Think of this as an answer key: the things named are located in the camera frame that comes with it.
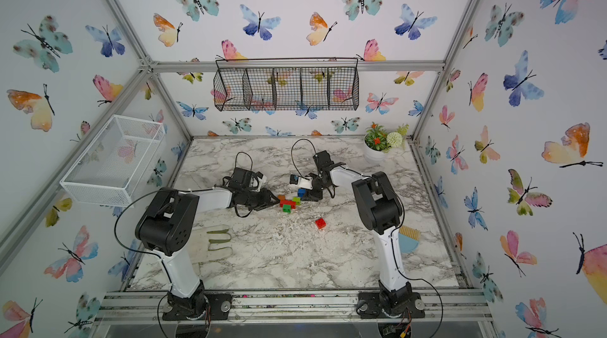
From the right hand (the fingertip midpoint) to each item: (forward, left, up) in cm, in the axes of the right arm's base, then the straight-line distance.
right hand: (306, 187), depth 101 cm
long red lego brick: (-8, +7, +1) cm, 11 cm away
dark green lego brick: (-11, +7, +1) cm, 13 cm away
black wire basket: (+31, +10, +29) cm, 44 cm away
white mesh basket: (+5, +93, -4) cm, 93 cm away
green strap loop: (-21, +31, -1) cm, 37 cm away
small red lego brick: (-16, -7, 0) cm, 17 cm away
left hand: (-7, +11, +1) cm, 13 cm away
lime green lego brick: (-7, +3, +1) cm, 7 cm away
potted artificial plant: (+16, -29, +13) cm, 36 cm away
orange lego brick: (-6, +10, +1) cm, 11 cm away
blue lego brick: (-3, +2, +1) cm, 4 cm away
